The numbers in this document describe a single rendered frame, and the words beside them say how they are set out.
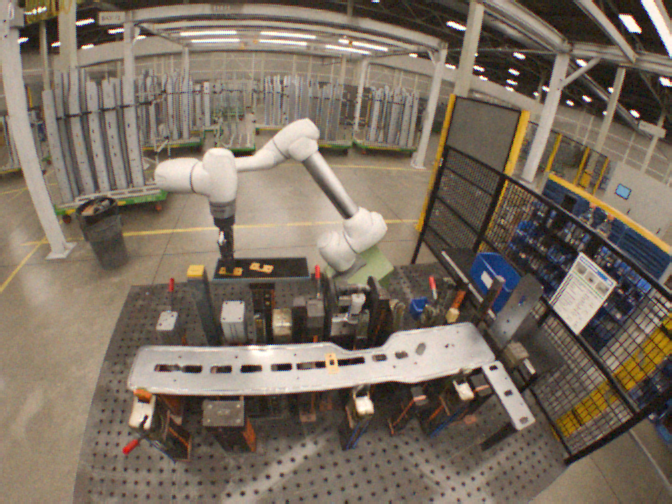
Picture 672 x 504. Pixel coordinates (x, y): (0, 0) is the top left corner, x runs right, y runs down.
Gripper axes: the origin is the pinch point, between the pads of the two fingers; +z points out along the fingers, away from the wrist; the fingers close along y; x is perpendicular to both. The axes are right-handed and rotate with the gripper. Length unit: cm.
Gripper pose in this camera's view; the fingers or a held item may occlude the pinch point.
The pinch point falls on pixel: (229, 262)
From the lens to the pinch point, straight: 103.4
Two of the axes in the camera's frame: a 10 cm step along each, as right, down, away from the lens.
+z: -1.1, 8.2, 5.6
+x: 9.9, 0.6, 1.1
